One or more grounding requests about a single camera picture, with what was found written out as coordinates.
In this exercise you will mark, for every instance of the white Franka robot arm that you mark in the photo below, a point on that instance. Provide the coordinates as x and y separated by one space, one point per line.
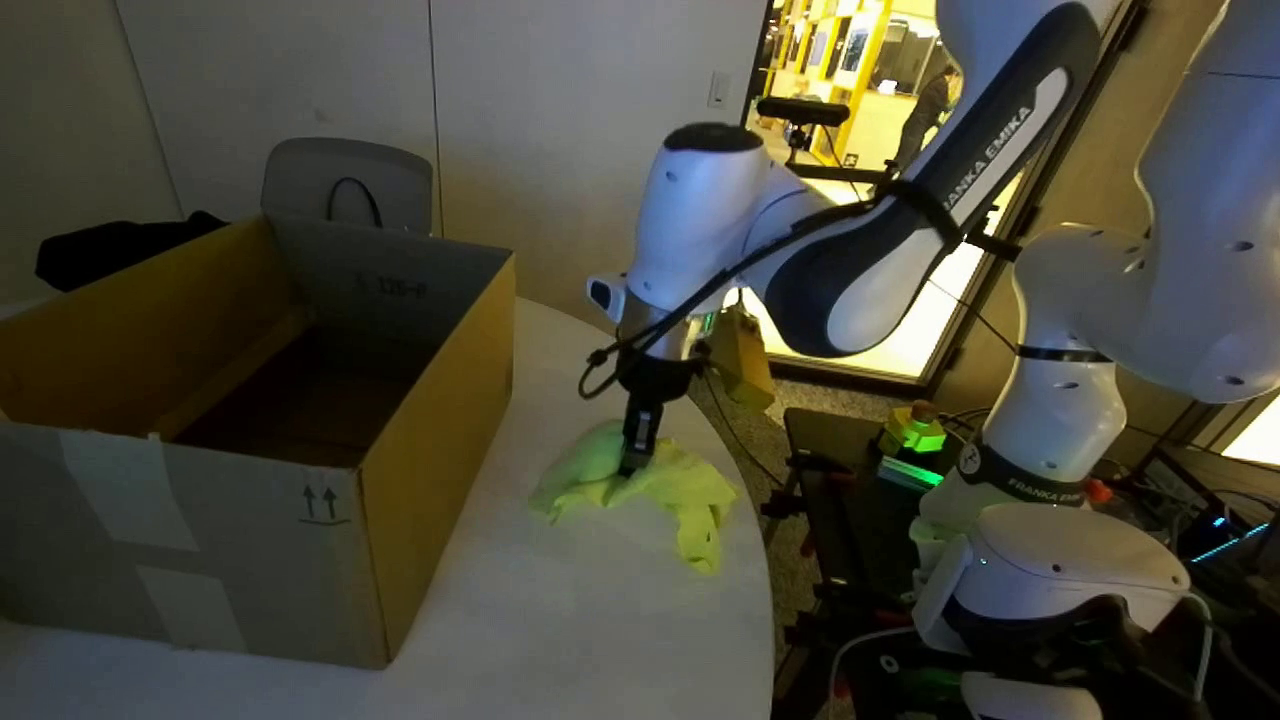
1175 267

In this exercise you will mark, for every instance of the green lit device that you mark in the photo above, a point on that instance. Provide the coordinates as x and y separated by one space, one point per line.
914 443

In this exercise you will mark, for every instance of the black garment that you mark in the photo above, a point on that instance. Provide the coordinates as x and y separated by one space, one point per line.
120 246

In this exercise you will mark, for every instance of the brown cardboard box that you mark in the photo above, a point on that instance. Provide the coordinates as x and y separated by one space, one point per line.
424 464

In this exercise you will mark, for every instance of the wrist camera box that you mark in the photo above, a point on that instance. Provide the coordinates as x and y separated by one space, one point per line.
604 303

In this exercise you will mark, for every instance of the black camera mount rod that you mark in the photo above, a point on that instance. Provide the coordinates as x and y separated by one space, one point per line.
802 111

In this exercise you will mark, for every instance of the yellow microfibre cloth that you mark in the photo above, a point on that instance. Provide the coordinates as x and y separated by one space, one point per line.
681 503

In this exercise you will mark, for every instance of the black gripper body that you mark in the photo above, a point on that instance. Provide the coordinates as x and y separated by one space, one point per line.
656 382

